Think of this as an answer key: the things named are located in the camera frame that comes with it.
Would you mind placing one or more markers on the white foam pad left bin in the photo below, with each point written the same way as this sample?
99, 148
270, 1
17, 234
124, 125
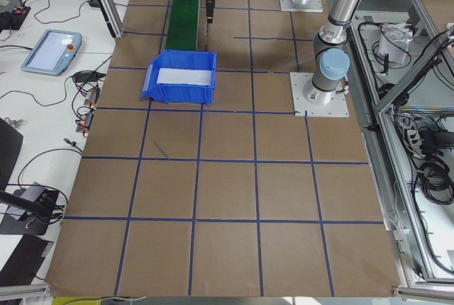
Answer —
183, 76

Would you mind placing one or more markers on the blue left plastic bin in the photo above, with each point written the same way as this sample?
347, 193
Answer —
180, 59

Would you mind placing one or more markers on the green conveyor belt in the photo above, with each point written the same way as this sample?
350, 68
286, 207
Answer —
182, 32

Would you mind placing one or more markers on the teach pendant near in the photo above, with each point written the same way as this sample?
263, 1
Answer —
53, 53

